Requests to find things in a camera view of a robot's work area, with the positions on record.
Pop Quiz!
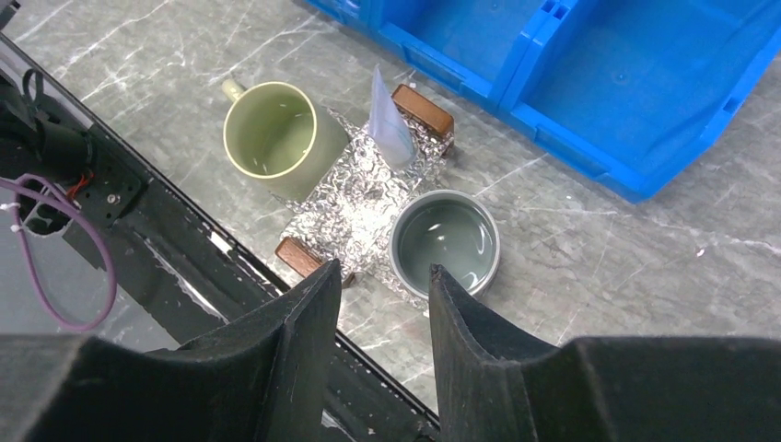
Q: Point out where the clear textured oval tray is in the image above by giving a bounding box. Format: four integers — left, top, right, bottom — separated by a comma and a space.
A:
280, 111, 455, 308

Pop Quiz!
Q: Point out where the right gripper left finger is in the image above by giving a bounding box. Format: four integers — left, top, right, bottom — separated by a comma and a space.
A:
1, 260, 342, 441

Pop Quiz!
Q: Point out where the white toothpaste tube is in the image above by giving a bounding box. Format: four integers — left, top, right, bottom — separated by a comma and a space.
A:
367, 64, 416, 169

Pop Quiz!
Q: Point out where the clear holder with wooden ends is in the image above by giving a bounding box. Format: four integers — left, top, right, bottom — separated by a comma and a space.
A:
274, 85, 455, 286

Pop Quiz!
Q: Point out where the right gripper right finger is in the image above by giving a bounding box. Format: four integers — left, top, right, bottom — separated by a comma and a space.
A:
428, 264, 780, 441

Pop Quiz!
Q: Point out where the grey ceramic mug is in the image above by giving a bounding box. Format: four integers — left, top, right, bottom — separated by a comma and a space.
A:
388, 190, 501, 300

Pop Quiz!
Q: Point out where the green ceramic mug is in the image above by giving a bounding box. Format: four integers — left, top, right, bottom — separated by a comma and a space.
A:
221, 79, 350, 202

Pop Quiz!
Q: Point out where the blue three-compartment bin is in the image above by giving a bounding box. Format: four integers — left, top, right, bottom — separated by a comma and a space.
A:
317, 0, 780, 203

